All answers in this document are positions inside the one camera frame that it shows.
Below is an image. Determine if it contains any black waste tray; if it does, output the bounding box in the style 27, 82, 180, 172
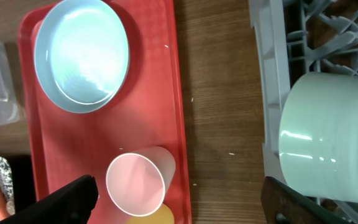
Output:
3, 156, 36, 213

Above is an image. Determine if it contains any grey dishwasher rack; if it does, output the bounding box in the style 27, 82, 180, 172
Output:
249, 0, 358, 223

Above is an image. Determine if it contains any light blue plate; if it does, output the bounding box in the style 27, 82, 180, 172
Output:
34, 0, 130, 113

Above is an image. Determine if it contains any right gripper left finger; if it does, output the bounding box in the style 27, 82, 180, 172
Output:
0, 175, 98, 224

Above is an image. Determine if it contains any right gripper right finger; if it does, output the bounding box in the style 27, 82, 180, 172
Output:
260, 176, 348, 224

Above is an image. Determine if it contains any red serving tray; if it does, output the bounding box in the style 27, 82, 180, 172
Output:
18, 0, 191, 224

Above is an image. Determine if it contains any pink cup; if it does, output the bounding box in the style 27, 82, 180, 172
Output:
106, 146, 176, 217

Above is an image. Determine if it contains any yellow cup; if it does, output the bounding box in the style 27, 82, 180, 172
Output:
126, 204, 175, 224

